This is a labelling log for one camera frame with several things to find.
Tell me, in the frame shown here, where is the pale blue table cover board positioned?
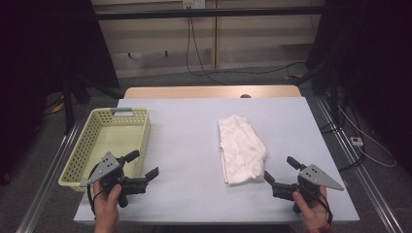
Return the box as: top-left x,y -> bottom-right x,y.
73,97 -> 361,225

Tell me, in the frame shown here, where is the black metal stand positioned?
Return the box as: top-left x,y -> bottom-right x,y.
60,75 -> 124,136
292,59 -> 343,126

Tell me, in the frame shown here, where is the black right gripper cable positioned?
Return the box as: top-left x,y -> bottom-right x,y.
304,183 -> 334,226

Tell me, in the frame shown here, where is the silver metal floor rail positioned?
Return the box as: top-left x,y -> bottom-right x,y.
15,118 -> 83,233
314,96 -> 405,233

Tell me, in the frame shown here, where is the black hanging cable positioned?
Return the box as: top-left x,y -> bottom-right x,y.
186,8 -> 307,86

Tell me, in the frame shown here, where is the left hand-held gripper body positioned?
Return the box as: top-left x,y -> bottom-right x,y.
87,151 -> 149,209

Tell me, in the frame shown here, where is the white towel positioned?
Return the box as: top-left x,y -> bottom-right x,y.
218,115 -> 268,185

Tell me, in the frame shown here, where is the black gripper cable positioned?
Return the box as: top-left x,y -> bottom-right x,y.
304,183 -> 334,226
86,163 -> 105,218

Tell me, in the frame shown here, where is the pale yellow plastic basket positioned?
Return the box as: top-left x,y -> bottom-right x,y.
57,107 -> 152,194

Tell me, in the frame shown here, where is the black curtain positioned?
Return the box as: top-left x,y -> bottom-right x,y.
305,0 -> 412,167
0,0 -> 121,186

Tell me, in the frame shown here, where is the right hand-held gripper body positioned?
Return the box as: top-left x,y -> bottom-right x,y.
272,163 -> 345,215

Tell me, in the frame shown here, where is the wooden table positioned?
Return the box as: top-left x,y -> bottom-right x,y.
123,84 -> 303,100

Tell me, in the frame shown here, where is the white floor cable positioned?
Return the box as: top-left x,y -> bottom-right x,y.
337,104 -> 398,169

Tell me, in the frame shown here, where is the white wall outlet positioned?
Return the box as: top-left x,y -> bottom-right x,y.
182,0 -> 207,10

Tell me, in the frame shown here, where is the black horizontal metal bar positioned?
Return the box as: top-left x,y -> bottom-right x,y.
94,5 -> 326,21

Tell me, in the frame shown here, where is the person's right hand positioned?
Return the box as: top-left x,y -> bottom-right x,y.
292,186 -> 328,229

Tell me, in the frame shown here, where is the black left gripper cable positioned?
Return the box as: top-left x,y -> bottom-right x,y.
86,163 -> 105,218

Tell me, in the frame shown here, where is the person's left hand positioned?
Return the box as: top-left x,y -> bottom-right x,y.
92,181 -> 122,224

